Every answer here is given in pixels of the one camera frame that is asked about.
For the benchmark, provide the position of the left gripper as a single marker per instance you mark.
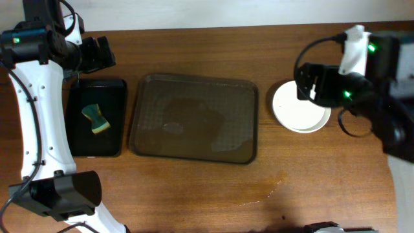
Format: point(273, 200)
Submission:
point(92, 55)

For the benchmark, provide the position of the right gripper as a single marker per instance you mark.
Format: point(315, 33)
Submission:
point(320, 85)

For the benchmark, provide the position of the white plate top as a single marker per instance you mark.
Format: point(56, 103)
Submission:
point(300, 116)

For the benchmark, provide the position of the green yellow sponge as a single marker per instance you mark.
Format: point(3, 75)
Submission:
point(98, 122)

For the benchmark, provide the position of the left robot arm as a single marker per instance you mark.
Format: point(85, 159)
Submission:
point(39, 54)

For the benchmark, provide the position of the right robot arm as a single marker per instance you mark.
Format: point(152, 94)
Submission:
point(374, 80)

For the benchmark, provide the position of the black plastic tray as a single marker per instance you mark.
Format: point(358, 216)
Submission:
point(111, 96)

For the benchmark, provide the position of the brown serving tray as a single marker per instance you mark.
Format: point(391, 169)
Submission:
point(196, 118)

